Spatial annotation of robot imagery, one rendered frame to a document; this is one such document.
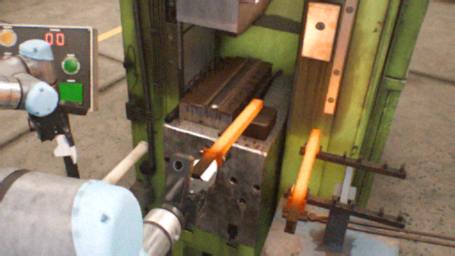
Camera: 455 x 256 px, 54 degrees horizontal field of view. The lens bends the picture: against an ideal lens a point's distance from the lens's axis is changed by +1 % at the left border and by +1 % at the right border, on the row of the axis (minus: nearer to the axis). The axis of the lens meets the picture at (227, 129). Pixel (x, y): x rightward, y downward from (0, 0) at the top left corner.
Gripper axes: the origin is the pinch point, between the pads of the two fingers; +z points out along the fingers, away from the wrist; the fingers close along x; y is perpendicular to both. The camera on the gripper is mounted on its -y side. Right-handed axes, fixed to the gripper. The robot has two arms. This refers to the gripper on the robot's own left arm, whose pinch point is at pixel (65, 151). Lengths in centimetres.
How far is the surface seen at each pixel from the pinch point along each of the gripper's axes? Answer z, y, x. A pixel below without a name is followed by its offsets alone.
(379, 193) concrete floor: 93, -165, 35
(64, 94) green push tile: -7.6, -10.8, -18.5
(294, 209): -4, -29, 65
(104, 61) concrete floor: 93, -135, -218
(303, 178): -3, -41, 58
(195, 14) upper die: -37, -42, 12
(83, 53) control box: -19.0, -20.3, -19.8
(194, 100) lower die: -5.6, -43.1, 9.4
